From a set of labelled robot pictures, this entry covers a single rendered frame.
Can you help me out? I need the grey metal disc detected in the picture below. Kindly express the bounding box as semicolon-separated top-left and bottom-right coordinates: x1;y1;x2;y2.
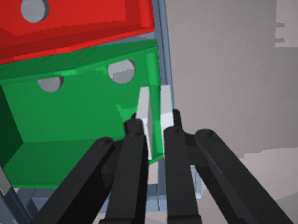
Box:
108;59;136;84
21;0;50;23
37;76;64;92

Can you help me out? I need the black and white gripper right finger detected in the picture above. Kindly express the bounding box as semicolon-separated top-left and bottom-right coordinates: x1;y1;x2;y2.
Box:
161;85;294;224

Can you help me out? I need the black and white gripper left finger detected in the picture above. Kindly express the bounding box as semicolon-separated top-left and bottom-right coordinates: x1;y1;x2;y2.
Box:
29;87;153;224

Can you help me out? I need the green bin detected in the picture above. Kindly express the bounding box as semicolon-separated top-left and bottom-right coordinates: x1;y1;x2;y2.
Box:
0;39;164;189

